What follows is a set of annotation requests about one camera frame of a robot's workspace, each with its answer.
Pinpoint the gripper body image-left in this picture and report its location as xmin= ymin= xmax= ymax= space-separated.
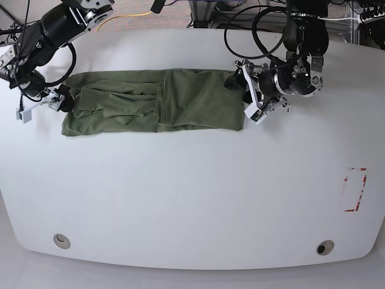
xmin=26 ymin=89 xmax=68 ymax=111

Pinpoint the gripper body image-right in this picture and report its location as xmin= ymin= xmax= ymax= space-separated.
xmin=235 ymin=60 xmax=291 ymax=115

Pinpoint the olive green T-shirt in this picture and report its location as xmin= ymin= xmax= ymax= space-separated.
xmin=61 ymin=69 xmax=244 ymax=137

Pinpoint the black robot arm image-left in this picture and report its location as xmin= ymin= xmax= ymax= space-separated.
xmin=1 ymin=0 xmax=114 ymax=112

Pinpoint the black tripod leg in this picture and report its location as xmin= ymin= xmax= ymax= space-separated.
xmin=1 ymin=4 xmax=37 ymax=47

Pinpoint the red tape rectangle marking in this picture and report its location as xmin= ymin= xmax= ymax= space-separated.
xmin=340 ymin=167 xmax=368 ymax=213

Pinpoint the left grey table grommet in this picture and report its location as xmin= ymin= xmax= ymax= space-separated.
xmin=53 ymin=234 xmax=70 ymax=249

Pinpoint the grey table grommet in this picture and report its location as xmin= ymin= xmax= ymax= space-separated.
xmin=316 ymin=240 xmax=334 ymax=256
xmin=53 ymin=234 xmax=70 ymax=249

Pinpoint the white power strip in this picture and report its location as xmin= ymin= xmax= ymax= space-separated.
xmin=358 ymin=5 xmax=384 ymax=23

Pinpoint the right grey table grommet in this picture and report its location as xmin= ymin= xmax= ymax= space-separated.
xmin=316 ymin=240 xmax=334 ymax=256

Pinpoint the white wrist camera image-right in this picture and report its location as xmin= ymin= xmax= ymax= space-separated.
xmin=244 ymin=104 xmax=267 ymax=125

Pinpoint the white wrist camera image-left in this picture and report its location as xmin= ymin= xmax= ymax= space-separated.
xmin=16 ymin=108 xmax=32 ymax=124

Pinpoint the black loose cable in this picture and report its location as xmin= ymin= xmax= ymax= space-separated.
xmin=224 ymin=5 xmax=294 ymax=61

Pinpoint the aluminium frame stand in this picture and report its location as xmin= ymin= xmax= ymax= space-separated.
xmin=188 ymin=1 xmax=218 ymax=28

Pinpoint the yellow cable on floor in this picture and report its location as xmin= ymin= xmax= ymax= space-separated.
xmin=96 ymin=11 xmax=153 ymax=33

